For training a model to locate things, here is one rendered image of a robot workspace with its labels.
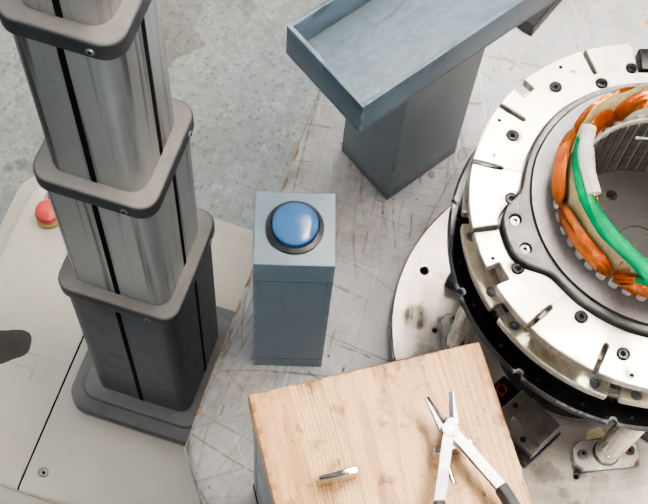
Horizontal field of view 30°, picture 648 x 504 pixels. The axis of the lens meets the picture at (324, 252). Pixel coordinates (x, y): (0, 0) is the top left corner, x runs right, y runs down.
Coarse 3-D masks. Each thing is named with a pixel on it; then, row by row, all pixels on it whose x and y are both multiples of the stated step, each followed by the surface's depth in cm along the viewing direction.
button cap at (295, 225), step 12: (288, 204) 105; (300, 204) 105; (276, 216) 104; (288, 216) 104; (300, 216) 104; (312, 216) 104; (276, 228) 104; (288, 228) 104; (300, 228) 104; (312, 228) 104; (288, 240) 103; (300, 240) 103; (312, 240) 104
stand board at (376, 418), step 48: (336, 384) 96; (384, 384) 96; (432, 384) 96; (480, 384) 96; (288, 432) 94; (336, 432) 94; (384, 432) 94; (432, 432) 95; (480, 432) 95; (288, 480) 93; (384, 480) 93; (432, 480) 93; (480, 480) 93
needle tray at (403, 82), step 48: (336, 0) 112; (384, 0) 116; (432, 0) 117; (480, 0) 117; (528, 0) 113; (288, 48) 113; (336, 48) 114; (384, 48) 114; (432, 48) 114; (480, 48) 114; (336, 96) 110; (384, 96) 108; (432, 96) 120; (384, 144) 127; (432, 144) 131; (384, 192) 134
